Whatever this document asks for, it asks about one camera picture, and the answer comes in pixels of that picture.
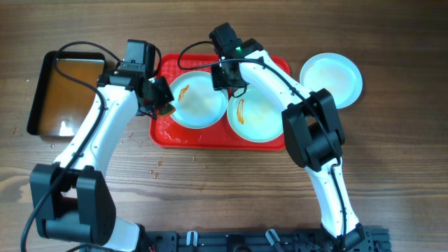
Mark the red plastic serving tray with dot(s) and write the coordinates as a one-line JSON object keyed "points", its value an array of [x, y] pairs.
{"points": [[169, 134]]}

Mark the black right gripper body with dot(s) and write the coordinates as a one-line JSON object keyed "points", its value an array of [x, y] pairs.
{"points": [[221, 80]]}

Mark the black tray with brown water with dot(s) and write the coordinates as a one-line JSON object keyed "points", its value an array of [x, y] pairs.
{"points": [[61, 105]]}

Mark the orange green scrub sponge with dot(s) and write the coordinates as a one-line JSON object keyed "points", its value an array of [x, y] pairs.
{"points": [[165, 110]]}

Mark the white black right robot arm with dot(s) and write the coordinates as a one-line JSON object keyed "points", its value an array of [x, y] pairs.
{"points": [[312, 129]]}

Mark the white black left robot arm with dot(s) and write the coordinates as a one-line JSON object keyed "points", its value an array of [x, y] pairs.
{"points": [[71, 199]]}

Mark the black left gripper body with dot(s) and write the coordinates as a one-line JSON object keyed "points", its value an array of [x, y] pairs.
{"points": [[160, 94]]}

